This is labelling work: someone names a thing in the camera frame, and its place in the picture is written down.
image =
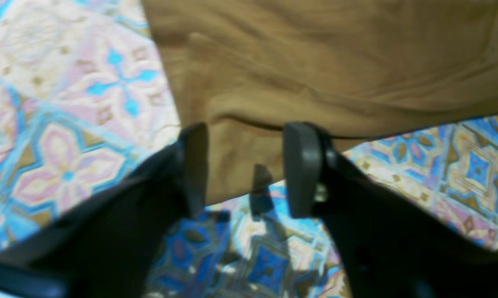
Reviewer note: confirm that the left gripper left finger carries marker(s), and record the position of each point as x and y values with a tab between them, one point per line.
104	246

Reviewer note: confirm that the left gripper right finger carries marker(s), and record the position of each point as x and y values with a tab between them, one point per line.
389	247

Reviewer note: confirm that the brown t-shirt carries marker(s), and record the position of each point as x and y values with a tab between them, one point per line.
361	69

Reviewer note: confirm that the patterned tablecloth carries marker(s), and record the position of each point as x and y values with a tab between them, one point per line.
83	99

